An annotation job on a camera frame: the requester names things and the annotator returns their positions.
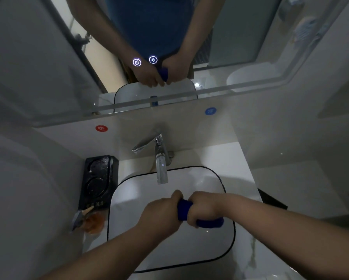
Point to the chrome faucet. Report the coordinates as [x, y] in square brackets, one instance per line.
[161, 160]

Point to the person's right fingers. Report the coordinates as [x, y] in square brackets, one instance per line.
[193, 217]

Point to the lit lamp touch button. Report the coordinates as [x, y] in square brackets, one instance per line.
[153, 59]

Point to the person's left forearm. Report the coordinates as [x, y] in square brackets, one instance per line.
[110, 256]

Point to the large wall mirror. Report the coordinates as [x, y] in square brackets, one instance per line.
[31, 55]

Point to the person's left thumb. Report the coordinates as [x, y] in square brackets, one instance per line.
[177, 195]

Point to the red round sticker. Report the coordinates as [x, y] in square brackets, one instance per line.
[101, 128]

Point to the orange plastic packet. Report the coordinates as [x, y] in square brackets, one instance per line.
[95, 223]

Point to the person's right hand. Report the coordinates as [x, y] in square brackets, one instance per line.
[212, 204]

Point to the white sink basin black rim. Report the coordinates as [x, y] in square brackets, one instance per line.
[133, 201]

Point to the person's left hand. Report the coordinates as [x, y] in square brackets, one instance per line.
[158, 214]

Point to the lit heater touch button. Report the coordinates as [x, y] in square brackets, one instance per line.
[137, 62]

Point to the blue cloth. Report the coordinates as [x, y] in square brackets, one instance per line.
[183, 209]

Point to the blue round sticker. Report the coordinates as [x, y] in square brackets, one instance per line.
[210, 111]

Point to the black flat object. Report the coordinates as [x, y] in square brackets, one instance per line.
[272, 199]

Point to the person's right forearm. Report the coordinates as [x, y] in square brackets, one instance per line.
[294, 239]

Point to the black tray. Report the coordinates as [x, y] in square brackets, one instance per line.
[97, 180]

